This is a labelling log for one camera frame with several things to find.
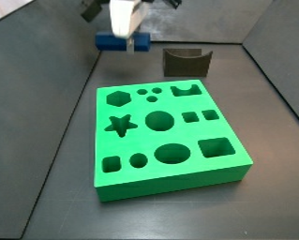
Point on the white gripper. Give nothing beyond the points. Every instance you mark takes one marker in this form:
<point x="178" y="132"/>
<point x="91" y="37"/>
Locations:
<point x="127" y="13"/>

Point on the blue hexagonal prism block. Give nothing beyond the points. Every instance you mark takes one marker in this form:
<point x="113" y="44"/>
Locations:
<point x="107" y="42"/>

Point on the green foam shape board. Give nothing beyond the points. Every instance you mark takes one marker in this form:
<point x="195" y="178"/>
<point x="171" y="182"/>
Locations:
<point x="162" y="140"/>

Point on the black curved cradle stand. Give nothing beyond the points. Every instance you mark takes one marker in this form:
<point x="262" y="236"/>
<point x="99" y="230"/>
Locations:
<point x="186" y="62"/>

